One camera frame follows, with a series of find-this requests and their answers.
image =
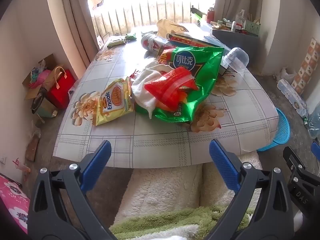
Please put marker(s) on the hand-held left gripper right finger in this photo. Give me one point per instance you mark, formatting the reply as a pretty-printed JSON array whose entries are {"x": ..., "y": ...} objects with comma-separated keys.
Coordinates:
[{"x": 223, "y": 165}]

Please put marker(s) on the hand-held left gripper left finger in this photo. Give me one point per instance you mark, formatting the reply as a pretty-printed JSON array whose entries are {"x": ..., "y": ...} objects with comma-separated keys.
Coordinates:
[{"x": 100, "y": 162}]

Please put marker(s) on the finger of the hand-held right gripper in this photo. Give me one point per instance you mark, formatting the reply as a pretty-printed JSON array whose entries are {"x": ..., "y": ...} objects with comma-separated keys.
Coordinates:
[
  {"x": 316, "y": 150},
  {"x": 300, "y": 187}
]

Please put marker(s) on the blue plastic basket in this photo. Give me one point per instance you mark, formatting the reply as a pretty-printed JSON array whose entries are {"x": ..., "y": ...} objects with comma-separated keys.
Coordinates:
[{"x": 282, "y": 130}]

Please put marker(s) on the white cloth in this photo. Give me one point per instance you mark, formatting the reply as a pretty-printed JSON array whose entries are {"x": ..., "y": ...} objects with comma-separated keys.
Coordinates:
[{"x": 142, "y": 90}]

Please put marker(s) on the green chip bag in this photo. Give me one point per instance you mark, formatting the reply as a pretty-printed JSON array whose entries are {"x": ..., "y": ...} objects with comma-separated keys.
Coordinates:
[{"x": 200, "y": 80}]

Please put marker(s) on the red snack wrapper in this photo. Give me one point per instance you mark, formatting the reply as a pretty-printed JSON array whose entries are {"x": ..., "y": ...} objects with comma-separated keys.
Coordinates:
[{"x": 165, "y": 85}]

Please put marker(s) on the clear plastic cup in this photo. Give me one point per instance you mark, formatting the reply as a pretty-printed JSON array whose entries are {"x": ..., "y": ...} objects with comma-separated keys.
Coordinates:
[{"x": 235, "y": 57}]

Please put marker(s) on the red yellow snack packet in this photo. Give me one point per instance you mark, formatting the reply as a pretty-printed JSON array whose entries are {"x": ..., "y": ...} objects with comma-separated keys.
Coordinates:
[{"x": 163, "y": 57}]

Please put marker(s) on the red patterned box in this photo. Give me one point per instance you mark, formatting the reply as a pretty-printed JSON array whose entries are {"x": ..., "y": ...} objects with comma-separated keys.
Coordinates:
[{"x": 190, "y": 40}]

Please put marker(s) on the red white paper cup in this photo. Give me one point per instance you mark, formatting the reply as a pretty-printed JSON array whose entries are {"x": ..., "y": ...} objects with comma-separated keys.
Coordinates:
[{"x": 150, "y": 42}]

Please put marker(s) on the wrapped water jug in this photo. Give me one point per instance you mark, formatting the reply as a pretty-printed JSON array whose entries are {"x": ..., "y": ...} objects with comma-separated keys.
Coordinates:
[{"x": 315, "y": 120}]

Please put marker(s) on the toilet paper pack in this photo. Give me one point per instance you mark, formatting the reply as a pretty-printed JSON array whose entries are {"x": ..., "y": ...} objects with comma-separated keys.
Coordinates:
[{"x": 292, "y": 97}]

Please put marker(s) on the white fluffy blanket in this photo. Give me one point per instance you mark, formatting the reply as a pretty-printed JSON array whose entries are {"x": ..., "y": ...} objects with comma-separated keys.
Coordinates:
[{"x": 160, "y": 187}]

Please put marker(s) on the floral tablecloth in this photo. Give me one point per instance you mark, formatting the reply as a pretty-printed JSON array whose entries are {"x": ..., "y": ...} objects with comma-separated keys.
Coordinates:
[{"x": 162, "y": 142}]

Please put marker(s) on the small teal box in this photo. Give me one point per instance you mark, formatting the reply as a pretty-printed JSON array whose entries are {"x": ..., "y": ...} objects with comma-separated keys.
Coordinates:
[{"x": 45, "y": 106}]

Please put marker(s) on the red gift bag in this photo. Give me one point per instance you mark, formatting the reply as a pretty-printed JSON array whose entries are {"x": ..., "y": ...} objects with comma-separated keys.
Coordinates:
[{"x": 61, "y": 92}]

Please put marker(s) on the green fluffy cloth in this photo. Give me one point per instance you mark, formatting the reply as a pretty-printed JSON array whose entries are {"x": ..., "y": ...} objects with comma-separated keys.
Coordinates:
[{"x": 155, "y": 221}]

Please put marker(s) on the patterned wallpaper roll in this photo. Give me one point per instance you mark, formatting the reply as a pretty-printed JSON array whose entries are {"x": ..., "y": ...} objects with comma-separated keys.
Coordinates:
[{"x": 307, "y": 65}]

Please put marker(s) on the pink printed blanket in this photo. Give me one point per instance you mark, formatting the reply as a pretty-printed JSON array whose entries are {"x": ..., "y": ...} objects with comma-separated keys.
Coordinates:
[{"x": 12, "y": 200}]

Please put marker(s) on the brown cardboard box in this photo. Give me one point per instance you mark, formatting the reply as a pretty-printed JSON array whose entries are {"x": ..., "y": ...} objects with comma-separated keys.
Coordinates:
[{"x": 30, "y": 90}]

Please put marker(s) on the pink bag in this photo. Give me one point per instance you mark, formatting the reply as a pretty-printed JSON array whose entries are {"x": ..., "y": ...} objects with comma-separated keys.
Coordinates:
[{"x": 41, "y": 78}]

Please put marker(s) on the pale green packet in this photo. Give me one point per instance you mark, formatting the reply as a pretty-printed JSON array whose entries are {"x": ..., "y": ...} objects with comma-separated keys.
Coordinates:
[{"x": 116, "y": 42}]

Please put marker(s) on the grey cabinet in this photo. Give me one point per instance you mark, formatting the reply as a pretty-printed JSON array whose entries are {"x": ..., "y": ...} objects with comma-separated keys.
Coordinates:
[{"x": 235, "y": 36}]

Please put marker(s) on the bright green packet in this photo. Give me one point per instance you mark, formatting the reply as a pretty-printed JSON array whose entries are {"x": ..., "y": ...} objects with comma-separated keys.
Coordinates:
[{"x": 130, "y": 36}]

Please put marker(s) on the white bottle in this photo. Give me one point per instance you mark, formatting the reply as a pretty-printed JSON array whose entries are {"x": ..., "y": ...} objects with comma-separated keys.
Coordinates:
[{"x": 234, "y": 26}]

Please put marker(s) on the green storage basket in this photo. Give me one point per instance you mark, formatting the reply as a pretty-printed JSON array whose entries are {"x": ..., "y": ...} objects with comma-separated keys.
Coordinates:
[{"x": 252, "y": 26}]

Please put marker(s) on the beige curtain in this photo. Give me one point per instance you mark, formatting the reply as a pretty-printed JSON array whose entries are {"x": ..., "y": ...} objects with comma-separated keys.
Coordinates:
[
  {"x": 72, "y": 17},
  {"x": 225, "y": 0}
]

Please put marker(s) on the small white plastic bag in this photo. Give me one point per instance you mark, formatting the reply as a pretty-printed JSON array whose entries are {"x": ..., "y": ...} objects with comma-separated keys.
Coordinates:
[{"x": 240, "y": 17}]

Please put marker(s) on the window railing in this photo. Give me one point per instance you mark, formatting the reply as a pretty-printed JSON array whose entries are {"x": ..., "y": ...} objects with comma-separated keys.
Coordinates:
[{"x": 140, "y": 17}]

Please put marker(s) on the red thermos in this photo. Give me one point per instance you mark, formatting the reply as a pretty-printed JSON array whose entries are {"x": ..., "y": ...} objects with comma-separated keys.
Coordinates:
[{"x": 210, "y": 15}]

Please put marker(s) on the green black tool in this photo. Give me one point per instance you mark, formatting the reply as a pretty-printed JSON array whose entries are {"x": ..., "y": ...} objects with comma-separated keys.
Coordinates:
[{"x": 197, "y": 15}]

